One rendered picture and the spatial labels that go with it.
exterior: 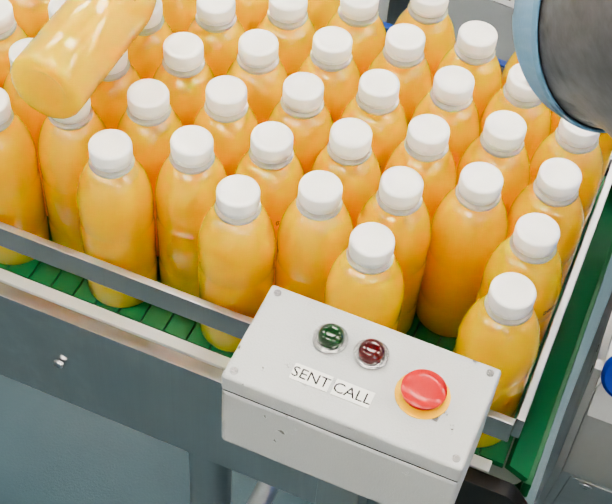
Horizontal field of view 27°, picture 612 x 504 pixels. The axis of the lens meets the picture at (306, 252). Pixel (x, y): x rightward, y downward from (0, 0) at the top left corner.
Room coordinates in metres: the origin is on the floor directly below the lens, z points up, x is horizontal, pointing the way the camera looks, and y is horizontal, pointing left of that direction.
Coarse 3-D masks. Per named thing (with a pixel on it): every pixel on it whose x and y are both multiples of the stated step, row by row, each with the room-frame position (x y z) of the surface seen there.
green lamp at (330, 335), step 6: (324, 324) 0.58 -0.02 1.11; (330, 324) 0.58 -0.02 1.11; (336, 324) 0.58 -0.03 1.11; (318, 330) 0.58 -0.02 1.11; (324, 330) 0.57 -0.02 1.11; (330, 330) 0.57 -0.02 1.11; (336, 330) 0.58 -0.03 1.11; (342, 330) 0.58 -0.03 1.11; (318, 336) 0.57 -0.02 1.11; (324, 336) 0.57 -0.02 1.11; (330, 336) 0.57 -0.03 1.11; (336, 336) 0.57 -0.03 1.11; (342, 336) 0.57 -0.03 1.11; (324, 342) 0.57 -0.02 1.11; (330, 342) 0.57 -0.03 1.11; (336, 342) 0.57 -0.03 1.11; (342, 342) 0.57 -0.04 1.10; (330, 348) 0.56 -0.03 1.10
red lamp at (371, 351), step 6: (366, 342) 0.57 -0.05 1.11; (372, 342) 0.57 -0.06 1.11; (378, 342) 0.57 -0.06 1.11; (360, 348) 0.56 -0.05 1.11; (366, 348) 0.56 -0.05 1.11; (372, 348) 0.56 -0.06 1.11; (378, 348) 0.56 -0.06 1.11; (384, 348) 0.56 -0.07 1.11; (360, 354) 0.56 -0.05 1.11; (366, 354) 0.56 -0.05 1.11; (372, 354) 0.56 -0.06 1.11; (378, 354) 0.56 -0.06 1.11; (384, 354) 0.56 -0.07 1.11; (366, 360) 0.55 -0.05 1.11; (372, 360) 0.55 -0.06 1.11; (378, 360) 0.55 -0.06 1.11
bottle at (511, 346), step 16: (480, 304) 0.64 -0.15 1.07; (464, 320) 0.64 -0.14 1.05; (480, 320) 0.63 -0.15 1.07; (496, 320) 0.62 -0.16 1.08; (512, 320) 0.62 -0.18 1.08; (528, 320) 0.63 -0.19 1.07; (464, 336) 0.63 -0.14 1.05; (480, 336) 0.62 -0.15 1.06; (496, 336) 0.61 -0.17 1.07; (512, 336) 0.61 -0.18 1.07; (528, 336) 0.62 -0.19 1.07; (464, 352) 0.62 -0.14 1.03; (480, 352) 0.61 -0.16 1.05; (496, 352) 0.61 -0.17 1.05; (512, 352) 0.61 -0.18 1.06; (528, 352) 0.61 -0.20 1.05; (496, 368) 0.60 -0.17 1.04; (512, 368) 0.60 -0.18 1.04; (528, 368) 0.61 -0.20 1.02; (512, 384) 0.61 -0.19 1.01; (496, 400) 0.60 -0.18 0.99; (512, 400) 0.61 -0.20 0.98; (512, 416) 0.62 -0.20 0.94
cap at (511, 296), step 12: (504, 276) 0.65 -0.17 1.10; (516, 276) 0.65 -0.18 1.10; (492, 288) 0.64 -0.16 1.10; (504, 288) 0.64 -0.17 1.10; (516, 288) 0.64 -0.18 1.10; (528, 288) 0.64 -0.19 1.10; (492, 300) 0.63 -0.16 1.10; (504, 300) 0.63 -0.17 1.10; (516, 300) 0.63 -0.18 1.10; (528, 300) 0.63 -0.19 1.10; (504, 312) 0.62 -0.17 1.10; (516, 312) 0.62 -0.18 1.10; (528, 312) 0.62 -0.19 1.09
